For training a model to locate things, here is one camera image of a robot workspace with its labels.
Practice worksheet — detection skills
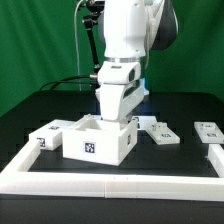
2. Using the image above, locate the black cable bundle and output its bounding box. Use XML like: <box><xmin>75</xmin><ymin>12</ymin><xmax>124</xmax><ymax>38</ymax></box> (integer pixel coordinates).
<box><xmin>39</xmin><ymin>75</ymin><xmax>101</xmax><ymax>92</ymax></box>

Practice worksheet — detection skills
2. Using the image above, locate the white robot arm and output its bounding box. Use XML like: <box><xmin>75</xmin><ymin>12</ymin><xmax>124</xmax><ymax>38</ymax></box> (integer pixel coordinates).
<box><xmin>87</xmin><ymin>0</ymin><xmax>178</xmax><ymax>122</ymax></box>

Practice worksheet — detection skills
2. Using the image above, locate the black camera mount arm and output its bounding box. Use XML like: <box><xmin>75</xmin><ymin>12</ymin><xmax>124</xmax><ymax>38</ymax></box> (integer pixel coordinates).
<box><xmin>82</xmin><ymin>0</ymin><xmax>105</xmax><ymax>75</ymax></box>

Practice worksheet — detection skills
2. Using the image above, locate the white cabinet door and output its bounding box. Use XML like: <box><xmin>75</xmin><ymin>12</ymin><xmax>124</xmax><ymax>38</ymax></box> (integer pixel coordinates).
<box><xmin>194</xmin><ymin>122</ymin><xmax>224</xmax><ymax>144</ymax></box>
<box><xmin>146</xmin><ymin>122</ymin><xmax>180</xmax><ymax>145</ymax></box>

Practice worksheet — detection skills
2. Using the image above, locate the white marker base plate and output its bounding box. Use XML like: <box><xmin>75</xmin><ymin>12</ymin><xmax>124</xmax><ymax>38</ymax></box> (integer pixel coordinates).
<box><xmin>132</xmin><ymin>116</ymin><xmax>157</xmax><ymax>130</ymax></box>

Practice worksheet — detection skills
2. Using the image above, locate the white U-shaped fence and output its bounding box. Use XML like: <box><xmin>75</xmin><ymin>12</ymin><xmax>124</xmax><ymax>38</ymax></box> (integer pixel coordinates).
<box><xmin>0</xmin><ymin>141</ymin><xmax>224</xmax><ymax>202</ymax></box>

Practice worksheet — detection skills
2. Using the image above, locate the white cable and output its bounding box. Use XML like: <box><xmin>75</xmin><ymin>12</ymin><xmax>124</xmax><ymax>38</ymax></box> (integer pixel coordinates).
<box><xmin>73</xmin><ymin>0</ymin><xmax>87</xmax><ymax>92</ymax></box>

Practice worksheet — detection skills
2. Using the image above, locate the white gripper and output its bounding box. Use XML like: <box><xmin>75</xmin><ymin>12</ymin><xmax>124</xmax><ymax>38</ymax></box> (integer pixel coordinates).
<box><xmin>95</xmin><ymin>81</ymin><xmax>144</xmax><ymax>122</ymax></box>

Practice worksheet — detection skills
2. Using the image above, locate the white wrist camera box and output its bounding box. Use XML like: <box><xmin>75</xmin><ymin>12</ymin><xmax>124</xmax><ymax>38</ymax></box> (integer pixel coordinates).
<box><xmin>98</xmin><ymin>61</ymin><xmax>141</xmax><ymax>85</ymax></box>

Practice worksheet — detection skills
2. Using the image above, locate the white cabinet body box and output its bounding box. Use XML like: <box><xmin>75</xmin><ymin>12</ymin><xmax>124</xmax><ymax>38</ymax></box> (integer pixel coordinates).
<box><xmin>62</xmin><ymin>115</ymin><xmax>138</xmax><ymax>166</ymax></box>

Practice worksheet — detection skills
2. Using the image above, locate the white cabinet top block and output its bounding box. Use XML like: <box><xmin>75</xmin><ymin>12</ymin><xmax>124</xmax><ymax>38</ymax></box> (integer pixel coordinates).
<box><xmin>29</xmin><ymin>119</ymin><xmax>74</xmax><ymax>151</ymax></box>

